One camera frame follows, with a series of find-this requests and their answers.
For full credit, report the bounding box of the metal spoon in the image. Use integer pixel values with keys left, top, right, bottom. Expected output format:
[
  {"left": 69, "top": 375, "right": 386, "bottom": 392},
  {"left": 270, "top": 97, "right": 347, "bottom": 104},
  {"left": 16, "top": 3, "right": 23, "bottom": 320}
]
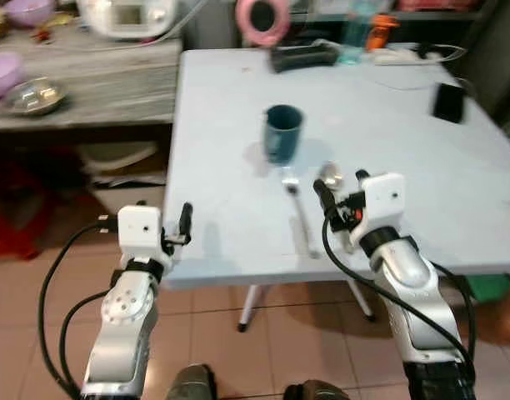
[{"left": 318, "top": 162, "right": 356, "bottom": 253}]

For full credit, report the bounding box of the teal cup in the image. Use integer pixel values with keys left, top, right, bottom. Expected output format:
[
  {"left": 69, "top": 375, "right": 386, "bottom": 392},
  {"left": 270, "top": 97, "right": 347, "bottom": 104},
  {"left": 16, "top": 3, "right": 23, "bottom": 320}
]
[{"left": 263, "top": 104, "right": 306, "bottom": 166}]

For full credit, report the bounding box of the white plastic container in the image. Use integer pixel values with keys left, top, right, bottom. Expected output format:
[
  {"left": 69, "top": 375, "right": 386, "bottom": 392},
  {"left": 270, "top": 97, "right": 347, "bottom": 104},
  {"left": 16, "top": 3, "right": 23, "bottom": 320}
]
[{"left": 78, "top": 140, "right": 169, "bottom": 219}]

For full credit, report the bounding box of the white table leg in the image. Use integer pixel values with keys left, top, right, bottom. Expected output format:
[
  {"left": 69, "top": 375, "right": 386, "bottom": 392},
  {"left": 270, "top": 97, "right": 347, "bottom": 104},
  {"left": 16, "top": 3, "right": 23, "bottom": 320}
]
[
  {"left": 346, "top": 279, "right": 378, "bottom": 323},
  {"left": 237, "top": 283, "right": 269, "bottom": 333}
]

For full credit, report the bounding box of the small black box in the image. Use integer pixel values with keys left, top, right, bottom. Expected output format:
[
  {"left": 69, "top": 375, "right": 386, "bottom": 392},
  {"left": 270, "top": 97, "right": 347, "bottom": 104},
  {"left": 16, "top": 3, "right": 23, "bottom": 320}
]
[{"left": 432, "top": 82, "right": 468, "bottom": 125}]

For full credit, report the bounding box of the white power strip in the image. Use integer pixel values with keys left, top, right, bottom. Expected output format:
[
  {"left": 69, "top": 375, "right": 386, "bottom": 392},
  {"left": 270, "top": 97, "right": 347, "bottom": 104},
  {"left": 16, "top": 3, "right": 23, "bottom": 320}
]
[{"left": 372, "top": 46, "right": 433, "bottom": 67}]

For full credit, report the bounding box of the long black case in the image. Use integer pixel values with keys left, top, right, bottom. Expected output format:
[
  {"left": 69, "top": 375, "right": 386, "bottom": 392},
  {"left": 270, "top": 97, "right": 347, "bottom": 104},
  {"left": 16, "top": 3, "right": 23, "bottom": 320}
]
[{"left": 269, "top": 42, "right": 340, "bottom": 74}]

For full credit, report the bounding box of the clear blue bottle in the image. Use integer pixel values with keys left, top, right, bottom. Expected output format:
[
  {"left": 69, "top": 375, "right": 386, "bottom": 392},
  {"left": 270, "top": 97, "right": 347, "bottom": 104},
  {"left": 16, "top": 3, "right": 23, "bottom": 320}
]
[{"left": 340, "top": 12, "right": 372, "bottom": 66}]

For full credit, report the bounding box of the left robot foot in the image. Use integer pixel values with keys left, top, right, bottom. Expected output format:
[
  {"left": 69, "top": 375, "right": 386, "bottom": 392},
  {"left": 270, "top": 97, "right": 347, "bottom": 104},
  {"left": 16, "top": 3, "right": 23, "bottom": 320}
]
[{"left": 167, "top": 363, "right": 218, "bottom": 400}]

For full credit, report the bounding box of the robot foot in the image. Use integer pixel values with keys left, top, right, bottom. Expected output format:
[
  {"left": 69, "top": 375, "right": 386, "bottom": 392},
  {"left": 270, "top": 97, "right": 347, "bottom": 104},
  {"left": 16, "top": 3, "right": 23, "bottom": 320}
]
[
  {"left": 167, "top": 363, "right": 218, "bottom": 400},
  {"left": 283, "top": 379, "right": 353, "bottom": 400}
]

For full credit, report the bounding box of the orange bottle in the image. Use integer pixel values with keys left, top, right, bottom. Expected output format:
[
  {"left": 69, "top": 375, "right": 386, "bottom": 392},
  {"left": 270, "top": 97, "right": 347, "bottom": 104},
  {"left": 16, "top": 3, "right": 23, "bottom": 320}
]
[{"left": 367, "top": 14, "right": 400, "bottom": 52}]

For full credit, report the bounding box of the grey wooden counter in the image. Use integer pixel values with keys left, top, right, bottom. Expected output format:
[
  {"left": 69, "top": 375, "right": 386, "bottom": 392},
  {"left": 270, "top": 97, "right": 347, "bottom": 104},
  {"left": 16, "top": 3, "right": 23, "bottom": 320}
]
[{"left": 0, "top": 25, "right": 183, "bottom": 134}]

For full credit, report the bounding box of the green plastic object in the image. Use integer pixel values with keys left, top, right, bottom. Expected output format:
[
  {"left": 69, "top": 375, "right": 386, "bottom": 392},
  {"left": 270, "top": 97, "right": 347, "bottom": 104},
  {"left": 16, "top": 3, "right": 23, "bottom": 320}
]
[{"left": 467, "top": 274, "right": 510, "bottom": 303}]

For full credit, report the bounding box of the red plastic stool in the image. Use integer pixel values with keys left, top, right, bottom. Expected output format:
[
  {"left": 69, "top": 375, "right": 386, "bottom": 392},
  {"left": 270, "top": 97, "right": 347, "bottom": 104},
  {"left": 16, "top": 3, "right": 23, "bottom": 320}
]
[{"left": 0, "top": 160, "right": 44, "bottom": 261}]

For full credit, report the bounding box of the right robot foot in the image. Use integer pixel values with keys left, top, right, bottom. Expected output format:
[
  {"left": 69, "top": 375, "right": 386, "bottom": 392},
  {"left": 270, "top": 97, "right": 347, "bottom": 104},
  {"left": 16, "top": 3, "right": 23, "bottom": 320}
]
[{"left": 283, "top": 379, "right": 353, "bottom": 400}]

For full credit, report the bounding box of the steel bowl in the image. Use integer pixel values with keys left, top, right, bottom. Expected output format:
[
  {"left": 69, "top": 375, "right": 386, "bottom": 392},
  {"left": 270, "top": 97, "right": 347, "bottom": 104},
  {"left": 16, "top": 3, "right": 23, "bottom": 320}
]
[{"left": 2, "top": 77, "right": 69, "bottom": 117}]

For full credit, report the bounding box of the white rice cooker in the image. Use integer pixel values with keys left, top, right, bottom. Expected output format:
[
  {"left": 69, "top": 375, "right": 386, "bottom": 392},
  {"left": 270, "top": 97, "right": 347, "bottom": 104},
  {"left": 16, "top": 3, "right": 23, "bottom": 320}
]
[{"left": 75, "top": 0, "right": 178, "bottom": 42}]

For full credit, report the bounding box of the purple plastic bowl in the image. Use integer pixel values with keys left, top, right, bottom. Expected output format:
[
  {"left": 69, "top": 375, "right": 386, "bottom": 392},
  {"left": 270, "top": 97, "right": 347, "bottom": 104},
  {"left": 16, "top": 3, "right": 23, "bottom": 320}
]
[
  {"left": 4, "top": 0, "right": 57, "bottom": 28},
  {"left": 0, "top": 52, "right": 27, "bottom": 102}
]

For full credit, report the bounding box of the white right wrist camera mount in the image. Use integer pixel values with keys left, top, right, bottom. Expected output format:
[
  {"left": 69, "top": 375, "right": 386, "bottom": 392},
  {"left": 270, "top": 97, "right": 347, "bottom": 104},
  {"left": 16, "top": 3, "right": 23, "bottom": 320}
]
[{"left": 360, "top": 173, "right": 407, "bottom": 231}]

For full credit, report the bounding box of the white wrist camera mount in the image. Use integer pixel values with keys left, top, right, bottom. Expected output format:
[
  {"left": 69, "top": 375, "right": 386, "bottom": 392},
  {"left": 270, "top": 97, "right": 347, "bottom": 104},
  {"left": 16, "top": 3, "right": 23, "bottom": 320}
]
[
  {"left": 360, "top": 173, "right": 407, "bottom": 231},
  {"left": 117, "top": 205, "right": 165, "bottom": 261}
]

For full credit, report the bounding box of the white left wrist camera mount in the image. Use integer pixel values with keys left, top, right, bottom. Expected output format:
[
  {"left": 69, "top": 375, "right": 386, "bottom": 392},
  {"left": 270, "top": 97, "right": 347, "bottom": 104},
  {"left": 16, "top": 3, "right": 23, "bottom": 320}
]
[{"left": 117, "top": 205, "right": 165, "bottom": 261}]

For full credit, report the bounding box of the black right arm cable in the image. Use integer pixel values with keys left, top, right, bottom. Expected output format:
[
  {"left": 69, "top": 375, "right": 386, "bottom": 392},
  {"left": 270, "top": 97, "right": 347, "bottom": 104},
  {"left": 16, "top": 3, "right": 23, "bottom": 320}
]
[{"left": 321, "top": 210, "right": 479, "bottom": 378}]

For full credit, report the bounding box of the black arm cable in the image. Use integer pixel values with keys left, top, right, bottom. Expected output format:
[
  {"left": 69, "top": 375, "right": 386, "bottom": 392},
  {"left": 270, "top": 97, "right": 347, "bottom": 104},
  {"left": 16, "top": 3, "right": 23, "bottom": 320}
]
[
  {"left": 36, "top": 215, "right": 123, "bottom": 399},
  {"left": 321, "top": 210, "right": 479, "bottom": 378}
]

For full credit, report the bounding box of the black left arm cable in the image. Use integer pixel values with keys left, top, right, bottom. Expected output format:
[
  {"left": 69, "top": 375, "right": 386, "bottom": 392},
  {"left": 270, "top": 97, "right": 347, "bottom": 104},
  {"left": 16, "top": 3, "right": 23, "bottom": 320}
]
[{"left": 36, "top": 215, "right": 123, "bottom": 399}]

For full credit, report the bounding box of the thin white cord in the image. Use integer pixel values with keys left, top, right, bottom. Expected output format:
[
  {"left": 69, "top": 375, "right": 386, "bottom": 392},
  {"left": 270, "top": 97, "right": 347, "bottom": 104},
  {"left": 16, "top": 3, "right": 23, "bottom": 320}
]
[{"left": 370, "top": 40, "right": 471, "bottom": 91}]

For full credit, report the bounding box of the pink round ring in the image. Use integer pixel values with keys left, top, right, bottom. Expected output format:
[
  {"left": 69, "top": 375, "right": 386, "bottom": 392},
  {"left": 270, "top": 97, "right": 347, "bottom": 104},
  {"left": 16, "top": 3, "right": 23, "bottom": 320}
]
[{"left": 235, "top": 0, "right": 292, "bottom": 48}]

